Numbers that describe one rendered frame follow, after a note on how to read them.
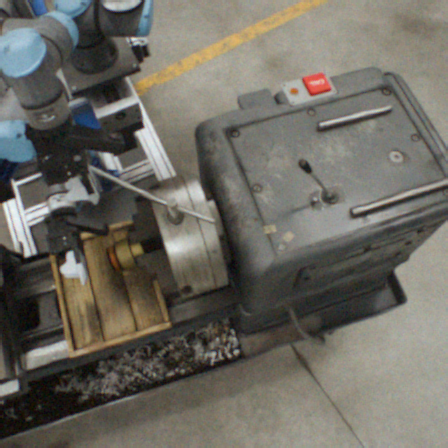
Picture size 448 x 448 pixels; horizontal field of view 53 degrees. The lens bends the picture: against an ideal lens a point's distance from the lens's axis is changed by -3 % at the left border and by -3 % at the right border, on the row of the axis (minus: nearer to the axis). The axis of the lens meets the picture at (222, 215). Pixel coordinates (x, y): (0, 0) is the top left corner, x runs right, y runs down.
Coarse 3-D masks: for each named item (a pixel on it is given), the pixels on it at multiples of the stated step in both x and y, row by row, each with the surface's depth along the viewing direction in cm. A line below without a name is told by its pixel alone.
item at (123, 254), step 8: (120, 240) 118; (128, 240) 118; (112, 248) 117; (120, 248) 116; (128, 248) 115; (136, 248) 117; (144, 248) 122; (112, 256) 116; (120, 256) 115; (128, 256) 116; (136, 256) 117; (112, 264) 116; (120, 264) 117; (128, 264) 116; (136, 264) 117; (120, 272) 119
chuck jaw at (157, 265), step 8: (144, 256) 116; (152, 256) 116; (160, 256) 116; (144, 264) 115; (152, 264) 115; (160, 264) 115; (168, 264) 115; (144, 272) 118; (152, 272) 114; (160, 272) 113; (168, 272) 113; (152, 280) 116; (160, 280) 112; (168, 280) 112; (168, 288) 113; (176, 288) 114; (184, 288) 112
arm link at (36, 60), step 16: (16, 32) 70; (32, 32) 69; (0, 48) 67; (16, 48) 67; (32, 48) 68; (48, 48) 72; (0, 64) 70; (16, 64) 68; (32, 64) 69; (48, 64) 71; (16, 80) 70; (32, 80) 70; (48, 80) 72; (16, 96) 73; (32, 96) 72; (48, 96) 73
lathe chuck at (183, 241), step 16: (176, 176) 117; (160, 192) 111; (176, 192) 110; (160, 208) 107; (192, 208) 107; (160, 224) 106; (176, 224) 106; (192, 224) 106; (176, 240) 105; (192, 240) 106; (176, 256) 106; (192, 256) 106; (176, 272) 107; (192, 272) 108; (208, 272) 109; (192, 288) 112; (208, 288) 115
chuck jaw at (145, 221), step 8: (136, 200) 114; (144, 200) 113; (144, 208) 114; (152, 208) 114; (136, 216) 116; (144, 216) 115; (152, 216) 115; (136, 224) 115; (144, 224) 115; (152, 224) 116; (128, 232) 116; (136, 232) 116; (144, 232) 116; (152, 232) 117; (136, 240) 117
